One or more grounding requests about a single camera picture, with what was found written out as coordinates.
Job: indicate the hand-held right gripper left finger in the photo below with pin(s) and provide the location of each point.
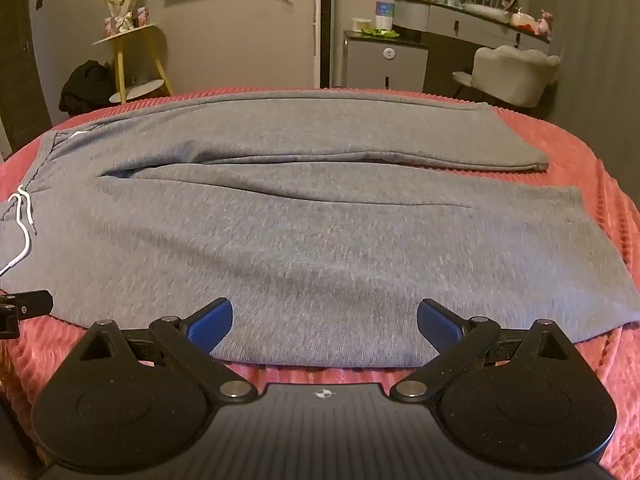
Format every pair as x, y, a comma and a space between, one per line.
214, 319

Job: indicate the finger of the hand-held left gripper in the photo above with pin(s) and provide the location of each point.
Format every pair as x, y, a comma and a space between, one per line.
30, 302

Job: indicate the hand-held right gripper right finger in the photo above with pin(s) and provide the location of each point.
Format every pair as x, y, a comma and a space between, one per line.
436, 321

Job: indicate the grey pants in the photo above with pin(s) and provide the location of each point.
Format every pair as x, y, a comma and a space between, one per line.
300, 220

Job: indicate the black bag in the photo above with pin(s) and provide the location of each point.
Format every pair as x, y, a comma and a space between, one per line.
87, 87

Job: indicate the pink ribbed blanket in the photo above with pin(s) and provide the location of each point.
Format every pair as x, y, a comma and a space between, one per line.
600, 160

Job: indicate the dark wardrobe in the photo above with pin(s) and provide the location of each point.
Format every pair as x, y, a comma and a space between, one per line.
17, 60

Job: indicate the yellow side table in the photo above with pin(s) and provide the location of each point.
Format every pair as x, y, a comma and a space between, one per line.
120, 67

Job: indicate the white upholstered chair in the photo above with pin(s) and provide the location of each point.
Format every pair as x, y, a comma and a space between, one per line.
515, 72

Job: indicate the grey cabinet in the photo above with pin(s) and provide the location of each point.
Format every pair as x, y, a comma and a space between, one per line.
382, 62

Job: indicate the pink box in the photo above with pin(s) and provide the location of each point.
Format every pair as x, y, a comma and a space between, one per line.
144, 16
110, 26

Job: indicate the green tray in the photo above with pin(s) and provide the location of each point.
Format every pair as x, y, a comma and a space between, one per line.
380, 34

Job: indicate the grey vanity dresser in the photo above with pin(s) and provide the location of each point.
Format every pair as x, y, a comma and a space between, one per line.
475, 25

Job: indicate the white tissue box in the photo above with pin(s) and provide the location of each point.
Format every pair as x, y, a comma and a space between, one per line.
360, 24

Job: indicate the white blue canister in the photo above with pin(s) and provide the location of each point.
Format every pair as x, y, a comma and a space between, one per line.
384, 16

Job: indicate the white tall column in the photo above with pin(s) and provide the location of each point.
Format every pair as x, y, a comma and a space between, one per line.
315, 20

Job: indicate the cream wrapped bouquet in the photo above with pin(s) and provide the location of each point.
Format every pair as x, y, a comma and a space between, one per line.
120, 0

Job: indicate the pink plush toy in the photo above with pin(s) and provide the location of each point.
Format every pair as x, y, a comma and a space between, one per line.
544, 22

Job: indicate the grey curtain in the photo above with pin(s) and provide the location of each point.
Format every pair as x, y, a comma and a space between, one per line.
595, 35

